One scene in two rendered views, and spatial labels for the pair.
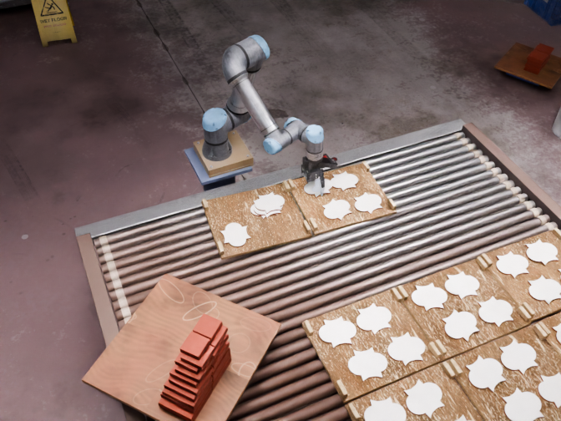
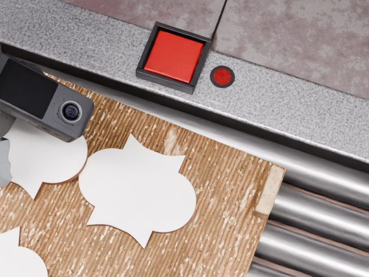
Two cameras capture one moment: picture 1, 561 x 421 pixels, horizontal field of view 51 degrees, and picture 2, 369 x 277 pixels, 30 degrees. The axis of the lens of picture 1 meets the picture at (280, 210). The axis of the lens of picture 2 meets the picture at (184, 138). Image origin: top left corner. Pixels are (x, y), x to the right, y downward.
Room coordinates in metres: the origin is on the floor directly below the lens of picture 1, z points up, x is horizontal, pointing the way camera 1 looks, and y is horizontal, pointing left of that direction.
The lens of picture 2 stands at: (1.88, -0.48, 1.69)
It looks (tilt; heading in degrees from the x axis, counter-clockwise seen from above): 68 degrees down; 39
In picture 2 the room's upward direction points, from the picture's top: 6 degrees clockwise
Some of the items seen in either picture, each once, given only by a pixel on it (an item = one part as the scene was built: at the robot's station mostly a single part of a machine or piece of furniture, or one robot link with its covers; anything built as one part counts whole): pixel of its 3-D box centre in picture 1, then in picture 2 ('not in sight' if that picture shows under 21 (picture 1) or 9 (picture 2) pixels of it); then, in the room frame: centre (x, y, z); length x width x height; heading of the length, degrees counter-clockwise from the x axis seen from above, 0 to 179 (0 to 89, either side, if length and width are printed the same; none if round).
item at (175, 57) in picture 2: not in sight; (173, 58); (2.18, -0.20, 0.92); 0.06 x 0.06 x 0.01; 26
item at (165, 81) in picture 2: not in sight; (173, 57); (2.18, -0.20, 0.92); 0.08 x 0.08 x 0.02; 26
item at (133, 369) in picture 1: (185, 352); not in sight; (1.04, 0.31, 1.03); 0.50 x 0.50 x 0.02; 66
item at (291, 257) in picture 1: (336, 242); not in sight; (1.68, -0.25, 0.90); 1.95 x 0.05 x 0.05; 116
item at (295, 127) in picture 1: (295, 130); not in sight; (2.02, -0.05, 1.24); 0.11 x 0.11 x 0.08; 46
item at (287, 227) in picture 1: (255, 219); not in sight; (1.77, 0.11, 0.93); 0.41 x 0.35 x 0.02; 111
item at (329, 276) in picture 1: (352, 267); not in sight; (1.54, -0.32, 0.90); 1.95 x 0.05 x 0.05; 116
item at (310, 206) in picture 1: (340, 197); (63, 237); (1.93, -0.28, 0.93); 0.41 x 0.35 x 0.02; 112
